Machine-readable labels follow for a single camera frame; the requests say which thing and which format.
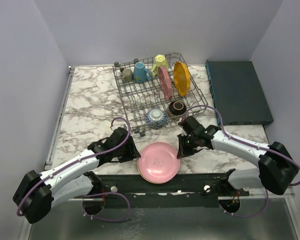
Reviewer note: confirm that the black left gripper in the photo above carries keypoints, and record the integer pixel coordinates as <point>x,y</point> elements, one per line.
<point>133,152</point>

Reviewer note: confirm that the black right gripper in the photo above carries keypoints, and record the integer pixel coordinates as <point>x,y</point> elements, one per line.
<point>183,151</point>

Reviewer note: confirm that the plain pink round plate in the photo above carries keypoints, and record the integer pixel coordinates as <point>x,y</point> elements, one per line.
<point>158,158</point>

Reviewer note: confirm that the red patterned glass bowl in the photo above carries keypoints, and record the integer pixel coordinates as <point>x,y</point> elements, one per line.
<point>156,118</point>

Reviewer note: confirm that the brown patterned bowl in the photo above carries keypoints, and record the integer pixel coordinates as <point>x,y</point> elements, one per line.
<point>176,108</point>

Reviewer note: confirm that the grey wire dish rack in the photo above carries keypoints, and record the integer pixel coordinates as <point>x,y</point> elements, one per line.
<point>139,98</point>

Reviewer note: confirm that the orange polka dot plate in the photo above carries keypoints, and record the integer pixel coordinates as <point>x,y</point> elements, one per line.
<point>182,79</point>

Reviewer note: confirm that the small grey cup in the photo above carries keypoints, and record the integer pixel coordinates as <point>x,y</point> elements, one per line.
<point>127,75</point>

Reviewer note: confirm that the blue floral mug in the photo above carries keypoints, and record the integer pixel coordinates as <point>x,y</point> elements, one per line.
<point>141,74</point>

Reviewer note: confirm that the pale yellow mug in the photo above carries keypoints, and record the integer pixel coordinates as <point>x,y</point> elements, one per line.
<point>159,61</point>

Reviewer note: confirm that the beige bottom plate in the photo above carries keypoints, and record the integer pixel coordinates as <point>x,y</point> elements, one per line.
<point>158,179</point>

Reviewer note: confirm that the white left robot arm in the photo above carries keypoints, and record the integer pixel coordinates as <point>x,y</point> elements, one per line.
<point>38,193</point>

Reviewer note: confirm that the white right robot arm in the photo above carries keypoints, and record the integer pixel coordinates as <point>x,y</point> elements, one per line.
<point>273,169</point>

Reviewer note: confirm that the blue network switch box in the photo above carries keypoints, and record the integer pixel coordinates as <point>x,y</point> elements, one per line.
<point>237,93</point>

